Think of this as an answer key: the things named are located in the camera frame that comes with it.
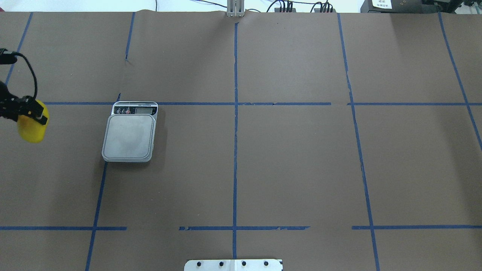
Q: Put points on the brown paper table cover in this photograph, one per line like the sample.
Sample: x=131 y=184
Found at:
x=330 y=141

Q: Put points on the digital kitchen scale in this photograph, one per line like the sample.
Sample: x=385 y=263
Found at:
x=130 y=132

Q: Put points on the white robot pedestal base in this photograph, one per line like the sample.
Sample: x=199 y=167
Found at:
x=234 y=265

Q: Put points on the yellow mango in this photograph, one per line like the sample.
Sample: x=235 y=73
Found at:
x=33 y=130

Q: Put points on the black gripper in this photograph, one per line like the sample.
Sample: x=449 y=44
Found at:
x=8 y=107

